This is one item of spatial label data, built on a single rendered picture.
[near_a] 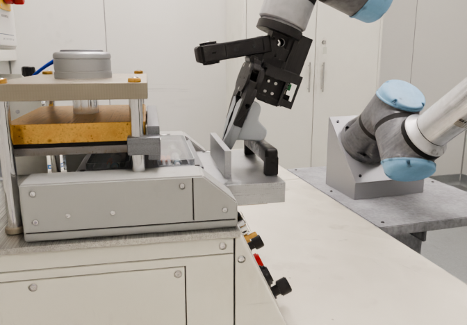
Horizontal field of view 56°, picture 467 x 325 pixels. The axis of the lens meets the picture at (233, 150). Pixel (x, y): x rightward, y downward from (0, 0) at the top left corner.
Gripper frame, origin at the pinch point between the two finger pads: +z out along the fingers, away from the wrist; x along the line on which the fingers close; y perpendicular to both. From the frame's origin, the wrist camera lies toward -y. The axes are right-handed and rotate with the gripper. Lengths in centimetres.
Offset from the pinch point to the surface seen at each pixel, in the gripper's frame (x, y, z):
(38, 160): 14.9, -27.9, 15.3
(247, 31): 208, 37, -44
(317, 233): 19.9, 31.7, 15.5
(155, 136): -13.2, -11.5, 0.0
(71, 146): -10.0, -20.8, 4.9
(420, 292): -6.7, 39.1, 12.8
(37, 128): -10.3, -25.1, 3.8
